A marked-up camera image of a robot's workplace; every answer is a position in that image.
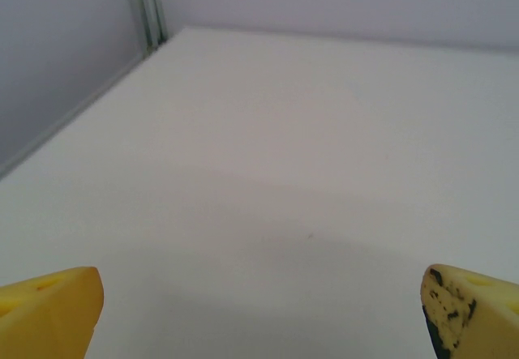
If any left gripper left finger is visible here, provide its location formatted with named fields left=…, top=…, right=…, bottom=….
left=0, top=267, right=105, bottom=359

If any aluminium frame post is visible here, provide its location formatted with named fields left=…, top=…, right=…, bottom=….
left=123, top=0, right=169, bottom=52

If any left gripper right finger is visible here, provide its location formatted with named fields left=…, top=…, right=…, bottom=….
left=419, top=263, right=519, bottom=359

